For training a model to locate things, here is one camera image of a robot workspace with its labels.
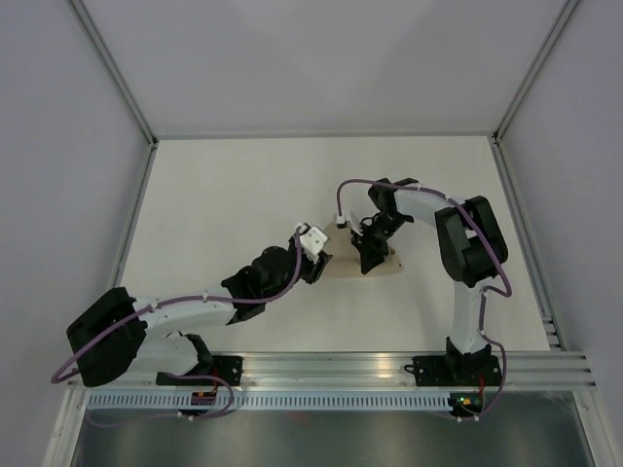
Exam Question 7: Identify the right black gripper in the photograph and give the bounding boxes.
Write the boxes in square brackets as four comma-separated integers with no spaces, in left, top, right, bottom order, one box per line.
[350,213,409,275]

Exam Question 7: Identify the beige cloth napkin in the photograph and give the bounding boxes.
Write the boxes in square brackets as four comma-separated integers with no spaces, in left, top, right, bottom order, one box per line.
[321,222,402,279]

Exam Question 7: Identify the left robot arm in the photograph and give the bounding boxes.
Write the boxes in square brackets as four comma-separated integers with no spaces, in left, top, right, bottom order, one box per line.
[66,239,332,387]

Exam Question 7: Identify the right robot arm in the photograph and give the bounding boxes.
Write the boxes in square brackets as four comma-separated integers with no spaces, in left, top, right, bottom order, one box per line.
[351,178,512,384]

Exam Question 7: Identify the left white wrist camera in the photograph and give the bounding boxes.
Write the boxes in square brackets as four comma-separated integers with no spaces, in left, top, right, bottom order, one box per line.
[296,223,329,263]

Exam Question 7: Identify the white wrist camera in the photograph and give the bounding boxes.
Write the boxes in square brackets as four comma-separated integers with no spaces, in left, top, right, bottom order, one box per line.
[296,223,329,263]
[335,210,362,236]

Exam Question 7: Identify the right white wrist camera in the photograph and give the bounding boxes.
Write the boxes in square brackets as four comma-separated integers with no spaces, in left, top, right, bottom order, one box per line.
[335,210,362,236]

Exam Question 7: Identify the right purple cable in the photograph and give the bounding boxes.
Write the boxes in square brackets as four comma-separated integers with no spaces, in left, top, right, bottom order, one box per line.
[335,178,513,424]

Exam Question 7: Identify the purple cable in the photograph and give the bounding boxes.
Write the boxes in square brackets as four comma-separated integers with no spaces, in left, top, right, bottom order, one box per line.
[51,226,306,429]
[335,178,513,424]

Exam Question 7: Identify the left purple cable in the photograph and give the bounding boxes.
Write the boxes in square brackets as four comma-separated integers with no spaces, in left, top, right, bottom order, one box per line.
[51,226,306,429]

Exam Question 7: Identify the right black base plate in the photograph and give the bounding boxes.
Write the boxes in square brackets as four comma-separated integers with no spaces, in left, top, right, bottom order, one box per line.
[402,354,502,388]

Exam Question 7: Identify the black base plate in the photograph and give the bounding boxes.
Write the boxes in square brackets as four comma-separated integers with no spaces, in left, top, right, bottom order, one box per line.
[156,355,243,387]
[402,354,502,388]

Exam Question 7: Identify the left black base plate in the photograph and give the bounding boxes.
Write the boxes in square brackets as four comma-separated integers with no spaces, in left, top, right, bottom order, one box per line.
[156,355,243,387]

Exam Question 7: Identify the right aluminium frame post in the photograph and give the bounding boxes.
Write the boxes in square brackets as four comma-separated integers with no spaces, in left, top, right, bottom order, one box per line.
[491,0,585,142]

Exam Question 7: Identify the aluminium frame post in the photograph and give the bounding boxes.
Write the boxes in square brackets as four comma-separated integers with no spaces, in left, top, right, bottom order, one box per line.
[491,0,585,142]
[65,0,158,148]

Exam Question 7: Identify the aluminium mounting rail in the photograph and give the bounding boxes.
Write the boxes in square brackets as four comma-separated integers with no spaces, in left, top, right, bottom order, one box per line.
[65,350,598,390]

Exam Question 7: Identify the white slotted cable duct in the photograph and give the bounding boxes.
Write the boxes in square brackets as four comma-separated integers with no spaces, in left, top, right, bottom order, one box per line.
[88,390,451,412]

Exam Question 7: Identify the left aluminium frame post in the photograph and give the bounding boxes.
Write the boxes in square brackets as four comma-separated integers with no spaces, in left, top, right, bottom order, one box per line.
[65,0,158,148]

